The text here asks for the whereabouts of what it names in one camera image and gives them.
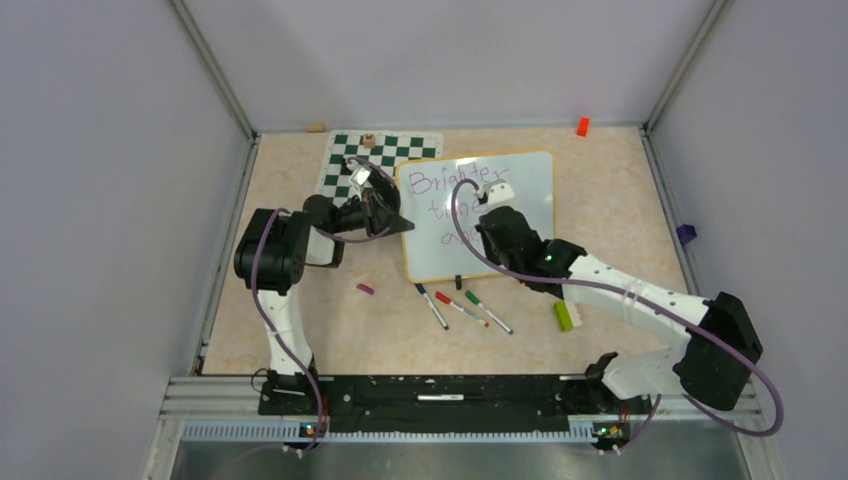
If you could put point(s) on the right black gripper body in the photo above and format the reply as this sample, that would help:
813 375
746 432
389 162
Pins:
496 256

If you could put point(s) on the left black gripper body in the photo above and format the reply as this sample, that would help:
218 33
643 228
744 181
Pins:
371 214

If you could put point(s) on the yellow framed whiteboard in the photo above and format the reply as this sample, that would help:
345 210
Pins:
433 250

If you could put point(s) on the purple marker cap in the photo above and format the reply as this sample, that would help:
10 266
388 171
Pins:
365 288

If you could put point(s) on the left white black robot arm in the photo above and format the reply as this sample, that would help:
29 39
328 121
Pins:
272 255

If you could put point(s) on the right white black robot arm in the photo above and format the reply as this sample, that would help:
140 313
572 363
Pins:
709 342

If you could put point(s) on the blue whiteboard marker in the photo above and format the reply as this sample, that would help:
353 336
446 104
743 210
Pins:
431 305

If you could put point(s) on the green whiteboard marker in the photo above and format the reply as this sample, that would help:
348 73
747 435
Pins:
488 311

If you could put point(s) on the red whiteboard marker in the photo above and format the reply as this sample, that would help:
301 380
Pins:
448 301

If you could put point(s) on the green white toy brick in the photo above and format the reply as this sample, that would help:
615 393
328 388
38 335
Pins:
567 316

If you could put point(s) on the orange red block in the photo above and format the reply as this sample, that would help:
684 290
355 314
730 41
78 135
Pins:
583 127

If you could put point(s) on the purple block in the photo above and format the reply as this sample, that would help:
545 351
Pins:
686 233

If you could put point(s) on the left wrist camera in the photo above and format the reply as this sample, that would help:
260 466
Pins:
359 180

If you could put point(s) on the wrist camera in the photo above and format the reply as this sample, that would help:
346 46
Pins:
359 180
495 194

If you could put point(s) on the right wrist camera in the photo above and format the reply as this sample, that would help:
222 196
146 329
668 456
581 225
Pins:
495 194

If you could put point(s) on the wooden block on wall edge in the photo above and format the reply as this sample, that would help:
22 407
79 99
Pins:
315 128

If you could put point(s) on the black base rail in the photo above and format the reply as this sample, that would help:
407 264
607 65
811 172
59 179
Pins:
440 404

